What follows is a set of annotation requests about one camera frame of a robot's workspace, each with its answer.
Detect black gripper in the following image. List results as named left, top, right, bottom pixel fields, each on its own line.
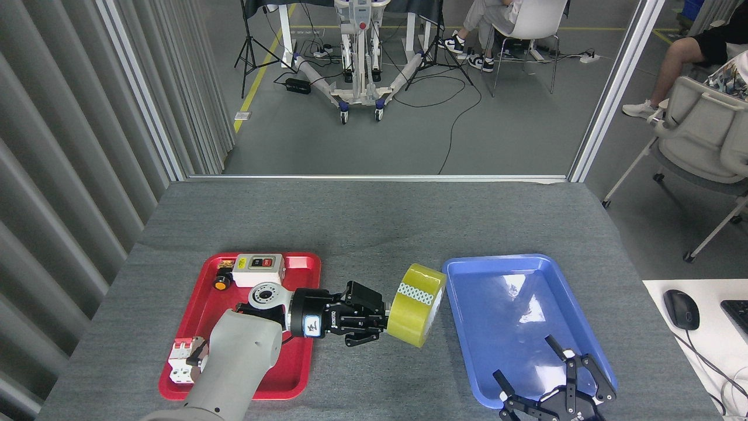
left=494, top=335, right=617, bottom=421
left=290, top=282, right=387, bottom=348

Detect yellow tape roll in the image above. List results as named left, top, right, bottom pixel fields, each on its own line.
left=386, top=263, right=447, bottom=348

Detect blue plastic tray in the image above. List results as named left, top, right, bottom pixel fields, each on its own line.
left=442, top=253, right=618, bottom=409

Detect red plastic tray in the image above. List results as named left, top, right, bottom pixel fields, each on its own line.
left=159, top=252, right=322, bottom=401

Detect black computer mouse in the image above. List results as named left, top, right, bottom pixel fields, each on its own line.
left=663, top=289, right=701, bottom=332

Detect white desk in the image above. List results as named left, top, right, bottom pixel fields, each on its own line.
left=643, top=279, right=748, bottom=419

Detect white circuit breaker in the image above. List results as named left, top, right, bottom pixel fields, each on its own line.
left=168, top=336, right=206, bottom=385

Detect black keyboard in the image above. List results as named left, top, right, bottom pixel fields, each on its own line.
left=720, top=299, right=748, bottom=340

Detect white wheeled stand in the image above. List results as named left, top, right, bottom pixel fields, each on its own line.
left=292, top=0, right=425, bottom=125

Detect black tripod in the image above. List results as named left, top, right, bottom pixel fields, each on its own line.
left=234, top=0, right=296, bottom=99
left=405, top=0, right=474, bottom=91

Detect grey office chair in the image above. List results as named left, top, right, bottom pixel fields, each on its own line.
left=602, top=75, right=748, bottom=264

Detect person on white chair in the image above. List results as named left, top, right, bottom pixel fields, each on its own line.
left=438, top=0, right=524, bottom=73

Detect white plastic chair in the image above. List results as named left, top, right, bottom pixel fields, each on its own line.
left=480, top=0, right=570, bottom=98

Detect person in black shorts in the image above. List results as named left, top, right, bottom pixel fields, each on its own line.
left=622, top=3, right=748, bottom=120

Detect patterned cushion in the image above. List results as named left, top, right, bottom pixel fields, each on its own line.
left=704, top=51, right=748, bottom=103

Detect blue bin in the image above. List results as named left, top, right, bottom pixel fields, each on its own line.
left=681, top=0, right=705, bottom=27

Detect grey two-button switch box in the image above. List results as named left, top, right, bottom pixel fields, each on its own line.
left=232, top=253, right=286, bottom=288

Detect silver frame rail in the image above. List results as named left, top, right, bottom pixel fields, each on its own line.
left=187, top=174, right=569, bottom=183

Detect yellow black push button switch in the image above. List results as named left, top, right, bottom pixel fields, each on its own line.
left=213, top=260, right=236, bottom=292

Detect black mouse cable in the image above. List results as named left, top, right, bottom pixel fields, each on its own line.
left=678, top=330, right=748, bottom=398

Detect long black floor cable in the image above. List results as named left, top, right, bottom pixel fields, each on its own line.
left=392, top=70, right=483, bottom=175

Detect silver frame post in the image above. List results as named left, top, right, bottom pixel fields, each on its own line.
left=568, top=0, right=667, bottom=183
left=95, top=0, right=188, bottom=182

